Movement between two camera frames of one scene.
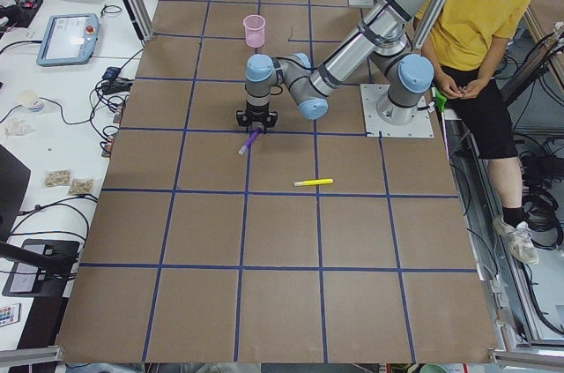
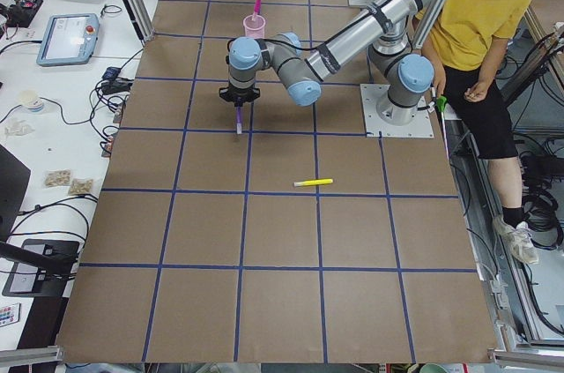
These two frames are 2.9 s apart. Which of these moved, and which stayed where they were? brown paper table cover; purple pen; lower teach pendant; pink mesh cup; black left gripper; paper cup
Moved: black left gripper; purple pen
Stayed: brown paper table cover; paper cup; pink mesh cup; lower teach pendant
